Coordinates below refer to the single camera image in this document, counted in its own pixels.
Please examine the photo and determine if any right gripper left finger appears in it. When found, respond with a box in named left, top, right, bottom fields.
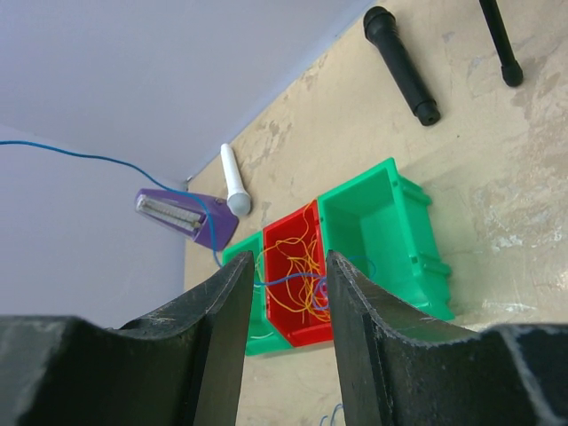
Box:
left=1, top=252, right=255, bottom=425

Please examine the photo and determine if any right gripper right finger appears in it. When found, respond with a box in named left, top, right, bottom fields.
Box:
left=327, top=251, right=567, bottom=425

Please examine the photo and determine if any green bin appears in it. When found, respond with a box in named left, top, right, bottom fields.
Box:
left=222, top=232, right=292, bottom=357
left=318, top=158, right=454, bottom=320

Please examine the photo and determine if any red bin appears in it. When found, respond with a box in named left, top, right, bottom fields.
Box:
left=262, top=200, right=333, bottom=348

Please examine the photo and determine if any yellow cable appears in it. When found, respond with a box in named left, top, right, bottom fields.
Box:
left=256, top=203, right=332, bottom=325

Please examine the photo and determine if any purple metronome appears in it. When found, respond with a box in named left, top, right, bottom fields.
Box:
left=135, top=188, right=239, bottom=251

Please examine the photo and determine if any white microphone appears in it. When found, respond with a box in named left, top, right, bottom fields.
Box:
left=220, top=144, right=251, bottom=217

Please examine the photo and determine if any black music stand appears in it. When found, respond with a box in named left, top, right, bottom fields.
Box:
left=479, top=0, right=524, bottom=88

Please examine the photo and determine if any black microphone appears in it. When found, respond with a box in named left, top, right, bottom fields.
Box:
left=363, top=6, right=441, bottom=126

